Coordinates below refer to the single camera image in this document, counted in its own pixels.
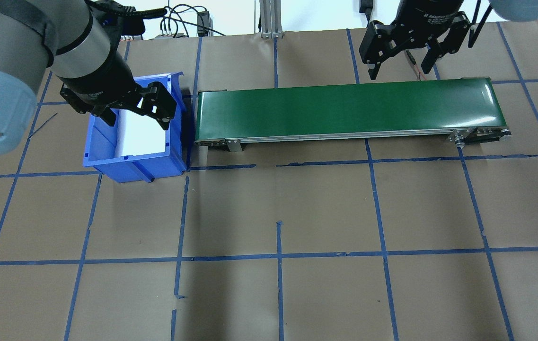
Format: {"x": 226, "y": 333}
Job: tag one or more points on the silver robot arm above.
{"x": 529, "y": 7}
{"x": 13, "y": 47}

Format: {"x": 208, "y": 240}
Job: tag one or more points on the white foam sheet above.
{"x": 141, "y": 132}

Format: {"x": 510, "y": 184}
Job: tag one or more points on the blue plastic storage bin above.
{"x": 108, "y": 166}

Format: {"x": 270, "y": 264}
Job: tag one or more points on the green conveyor belt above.
{"x": 344, "y": 109}

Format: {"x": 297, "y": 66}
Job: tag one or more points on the black power adapter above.
{"x": 202, "y": 23}

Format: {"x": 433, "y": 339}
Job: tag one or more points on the aluminium frame post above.
{"x": 271, "y": 19}

